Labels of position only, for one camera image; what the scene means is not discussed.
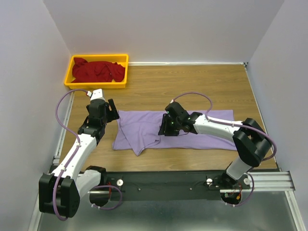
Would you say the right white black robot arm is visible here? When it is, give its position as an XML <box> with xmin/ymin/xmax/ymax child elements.
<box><xmin>158</xmin><ymin>102</ymin><xmax>277</xmax><ymax>187</ymax></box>

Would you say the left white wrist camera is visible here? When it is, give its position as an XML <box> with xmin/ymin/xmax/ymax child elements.
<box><xmin>86</xmin><ymin>89</ymin><xmax>106</xmax><ymax>104</ymax></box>

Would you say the aluminium frame rail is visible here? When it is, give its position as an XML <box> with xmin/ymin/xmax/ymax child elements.
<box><xmin>38</xmin><ymin>171</ymin><xmax>296</xmax><ymax>193</ymax></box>

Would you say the yellow plastic bin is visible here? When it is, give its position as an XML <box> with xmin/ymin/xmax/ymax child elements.
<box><xmin>64</xmin><ymin>54</ymin><xmax>128</xmax><ymax>89</ymax></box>

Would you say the left side aluminium rail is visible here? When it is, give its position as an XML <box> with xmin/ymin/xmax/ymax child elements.
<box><xmin>49</xmin><ymin>93</ymin><xmax>75</xmax><ymax>173</ymax></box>

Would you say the lavender t shirt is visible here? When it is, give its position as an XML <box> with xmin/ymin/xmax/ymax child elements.
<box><xmin>113</xmin><ymin>111</ymin><xmax>236</xmax><ymax>156</ymax></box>

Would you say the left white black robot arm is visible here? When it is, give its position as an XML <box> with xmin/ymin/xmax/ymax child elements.
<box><xmin>38</xmin><ymin>98</ymin><xmax>119</xmax><ymax>221</ymax></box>

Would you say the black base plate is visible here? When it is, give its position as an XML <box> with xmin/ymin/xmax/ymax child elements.
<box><xmin>88</xmin><ymin>170</ymin><xmax>250</xmax><ymax>206</ymax></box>

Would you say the red t shirt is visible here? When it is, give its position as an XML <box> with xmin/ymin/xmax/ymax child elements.
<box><xmin>72</xmin><ymin>57</ymin><xmax>125</xmax><ymax>83</ymax></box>

